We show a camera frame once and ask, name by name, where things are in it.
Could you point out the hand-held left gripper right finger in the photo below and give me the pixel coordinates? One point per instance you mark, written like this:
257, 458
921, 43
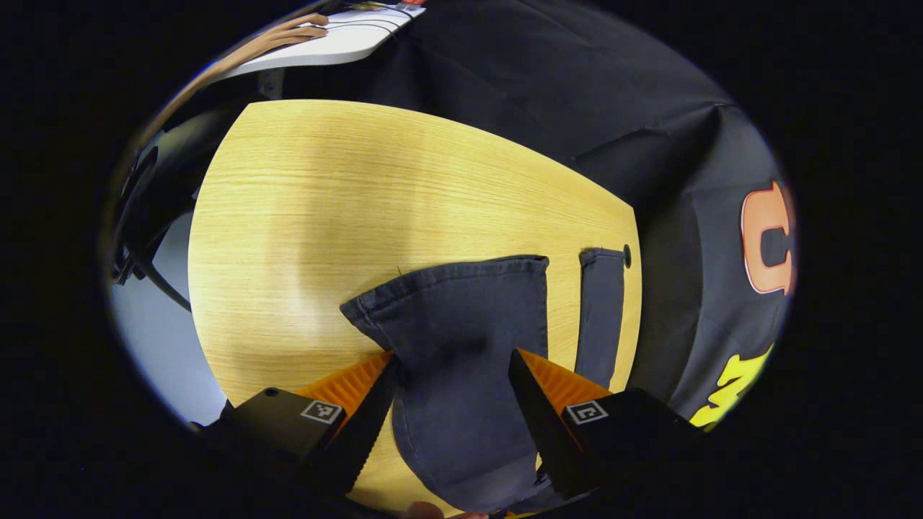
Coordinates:
541, 418

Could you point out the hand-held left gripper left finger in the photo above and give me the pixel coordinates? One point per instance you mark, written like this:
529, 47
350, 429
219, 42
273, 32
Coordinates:
360, 432

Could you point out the dark jeans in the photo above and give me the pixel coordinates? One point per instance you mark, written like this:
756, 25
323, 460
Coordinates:
461, 324

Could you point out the black office chair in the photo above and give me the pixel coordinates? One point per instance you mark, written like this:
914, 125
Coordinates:
148, 216

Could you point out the black backdrop cloth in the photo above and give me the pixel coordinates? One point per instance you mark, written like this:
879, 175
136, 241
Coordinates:
577, 86

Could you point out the white side desk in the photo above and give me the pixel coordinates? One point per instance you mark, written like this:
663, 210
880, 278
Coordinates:
339, 47

